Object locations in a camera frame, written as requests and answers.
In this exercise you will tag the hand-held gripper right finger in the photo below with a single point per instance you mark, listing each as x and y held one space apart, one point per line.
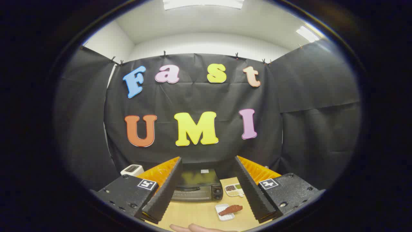
251 190

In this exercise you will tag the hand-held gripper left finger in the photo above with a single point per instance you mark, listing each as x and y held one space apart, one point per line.
167 190

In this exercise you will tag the brown meat piece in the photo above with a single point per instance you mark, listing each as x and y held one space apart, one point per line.
231 209

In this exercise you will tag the black toaster oven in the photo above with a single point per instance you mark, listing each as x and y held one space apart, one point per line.
196 193

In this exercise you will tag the white bread toaster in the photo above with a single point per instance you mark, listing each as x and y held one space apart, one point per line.
132 170

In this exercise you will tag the white divided tray with beans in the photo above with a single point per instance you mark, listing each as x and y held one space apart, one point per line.
234 191

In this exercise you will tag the small white ribbed tray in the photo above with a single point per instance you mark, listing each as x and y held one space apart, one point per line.
225 217

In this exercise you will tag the small ceiling light panel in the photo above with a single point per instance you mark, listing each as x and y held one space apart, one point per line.
307 33

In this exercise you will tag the long ceiling light panel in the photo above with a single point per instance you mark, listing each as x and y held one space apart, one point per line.
202 3

